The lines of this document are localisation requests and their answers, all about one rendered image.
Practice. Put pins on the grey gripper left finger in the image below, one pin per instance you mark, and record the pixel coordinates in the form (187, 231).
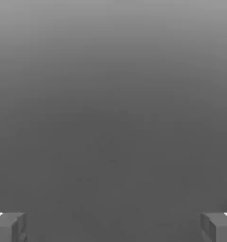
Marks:
(5, 228)

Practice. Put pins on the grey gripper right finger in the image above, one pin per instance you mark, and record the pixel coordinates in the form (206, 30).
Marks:
(219, 228)

